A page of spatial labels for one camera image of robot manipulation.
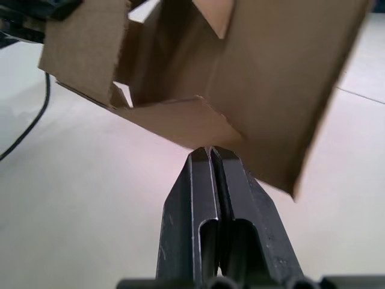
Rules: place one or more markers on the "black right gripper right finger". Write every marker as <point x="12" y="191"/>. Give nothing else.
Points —
<point x="255" y="228"/>

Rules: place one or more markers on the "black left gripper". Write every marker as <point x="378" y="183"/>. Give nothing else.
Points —
<point x="33" y="15"/>

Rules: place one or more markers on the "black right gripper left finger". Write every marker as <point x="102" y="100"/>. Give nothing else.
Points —
<point x="183" y="210"/>

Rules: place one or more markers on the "small brown cardboard box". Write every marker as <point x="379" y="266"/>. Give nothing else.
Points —
<point x="240" y="84"/>

